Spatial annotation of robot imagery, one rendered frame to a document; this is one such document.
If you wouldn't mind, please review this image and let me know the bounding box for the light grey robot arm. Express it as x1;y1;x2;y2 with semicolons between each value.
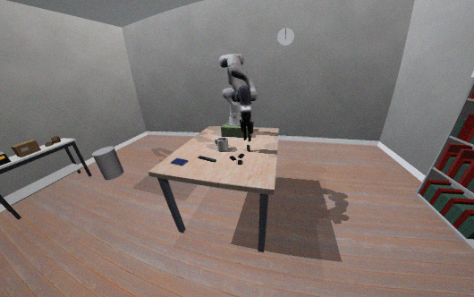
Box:
219;54;258;126

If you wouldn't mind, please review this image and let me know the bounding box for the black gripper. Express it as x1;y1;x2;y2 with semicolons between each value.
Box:
240;111;254;142

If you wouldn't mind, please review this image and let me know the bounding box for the grey mug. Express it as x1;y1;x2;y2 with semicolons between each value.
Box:
215;137;229;152

